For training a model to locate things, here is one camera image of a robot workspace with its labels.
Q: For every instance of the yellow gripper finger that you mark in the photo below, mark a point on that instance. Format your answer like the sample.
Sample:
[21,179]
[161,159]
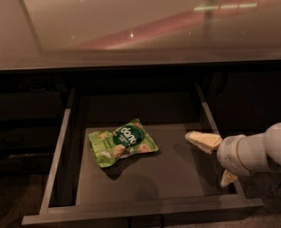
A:
[227,178]
[206,142]

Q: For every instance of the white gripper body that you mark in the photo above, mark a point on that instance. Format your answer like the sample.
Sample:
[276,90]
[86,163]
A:
[228,154]

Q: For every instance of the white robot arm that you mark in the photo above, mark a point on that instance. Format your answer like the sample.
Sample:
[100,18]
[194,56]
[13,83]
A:
[265,151]

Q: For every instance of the green items in drawer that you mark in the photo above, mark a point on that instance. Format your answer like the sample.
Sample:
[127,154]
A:
[107,147]

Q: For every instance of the dark cabinet door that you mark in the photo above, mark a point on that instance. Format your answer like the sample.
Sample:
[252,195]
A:
[245,102]

